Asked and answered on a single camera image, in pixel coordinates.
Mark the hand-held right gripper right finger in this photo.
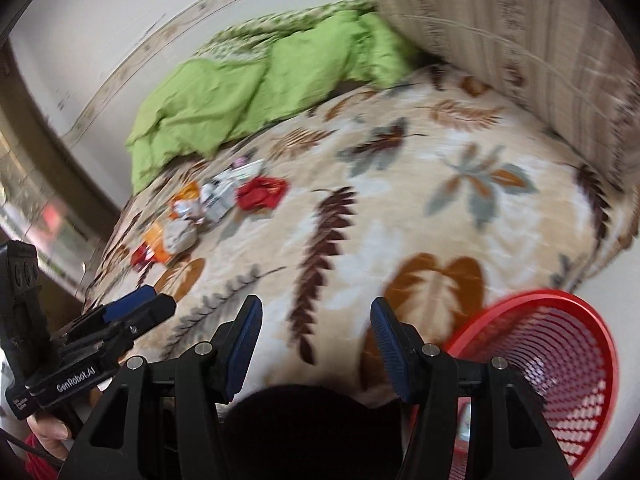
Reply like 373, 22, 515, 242
369, 296, 576, 480

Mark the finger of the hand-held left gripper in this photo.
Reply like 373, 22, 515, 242
67, 292, 177, 361
54, 285, 160, 346

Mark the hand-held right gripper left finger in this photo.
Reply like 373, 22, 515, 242
60, 296, 264, 480

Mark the red and white carton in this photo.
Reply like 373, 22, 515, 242
235, 176, 291, 213

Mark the red plastic mesh basket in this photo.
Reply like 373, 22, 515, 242
410, 287, 618, 478

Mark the person's left forearm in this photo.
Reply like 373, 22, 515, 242
20, 434, 63, 480

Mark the person's left hand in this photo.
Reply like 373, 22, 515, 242
27, 411, 72, 462

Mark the small red wrapper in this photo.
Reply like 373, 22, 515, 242
131, 242, 156, 272

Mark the orange snack packet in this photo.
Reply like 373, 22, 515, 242
142, 220, 176, 264

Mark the crumpled white paper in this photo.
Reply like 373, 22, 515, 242
162, 217, 199, 254

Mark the orange and silver wrapper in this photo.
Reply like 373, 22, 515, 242
167, 182, 208, 223

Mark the door with patterned glass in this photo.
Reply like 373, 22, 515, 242
0, 35, 121, 303

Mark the dark blue and white box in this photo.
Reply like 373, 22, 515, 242
201, 182, 241, 222

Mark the leaf printed blanket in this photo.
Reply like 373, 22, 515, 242
82, 62, 640, 401

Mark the long white box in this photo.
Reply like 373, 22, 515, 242
215, 160, 266, 188

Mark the green quilt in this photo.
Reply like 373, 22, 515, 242
125, 0, 417, 196

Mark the striped beige headboard cushion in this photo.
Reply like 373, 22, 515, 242
372, 0, 640, 241

